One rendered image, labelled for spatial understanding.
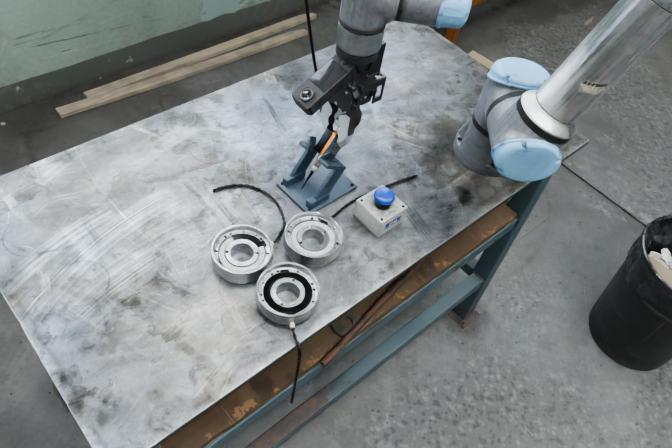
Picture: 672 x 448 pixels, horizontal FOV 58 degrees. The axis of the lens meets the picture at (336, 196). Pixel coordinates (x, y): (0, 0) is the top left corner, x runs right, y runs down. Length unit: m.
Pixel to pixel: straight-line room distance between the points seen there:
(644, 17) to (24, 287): 1.05
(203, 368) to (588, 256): 1.74
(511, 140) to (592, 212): 1.51
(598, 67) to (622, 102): 2.20
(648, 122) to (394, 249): 2.22
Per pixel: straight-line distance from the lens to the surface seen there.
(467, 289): 1.84
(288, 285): 1.04
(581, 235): 2.49
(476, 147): 1.30
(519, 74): 1.23
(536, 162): 1.13
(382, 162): 1.28
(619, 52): 1.05
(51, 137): 2.53
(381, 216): 1.12
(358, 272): 1.09
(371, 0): 0.94
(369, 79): 1.06
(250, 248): 1.07
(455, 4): 0.95
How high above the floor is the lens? 1.69
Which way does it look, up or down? 48 degrees down
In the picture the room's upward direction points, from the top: 11 degrees clockwise
